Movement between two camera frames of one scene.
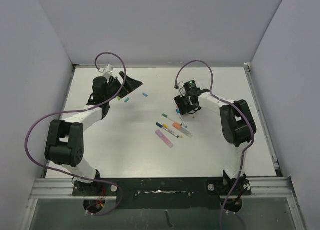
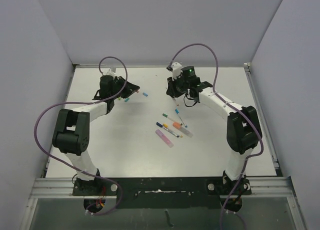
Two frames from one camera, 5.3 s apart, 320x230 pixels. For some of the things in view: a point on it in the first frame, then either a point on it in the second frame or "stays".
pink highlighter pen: [164, 138] stays
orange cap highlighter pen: [177, 125] stays
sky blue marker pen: [178, 112] stays
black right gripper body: [184, 104] → [179, 88]
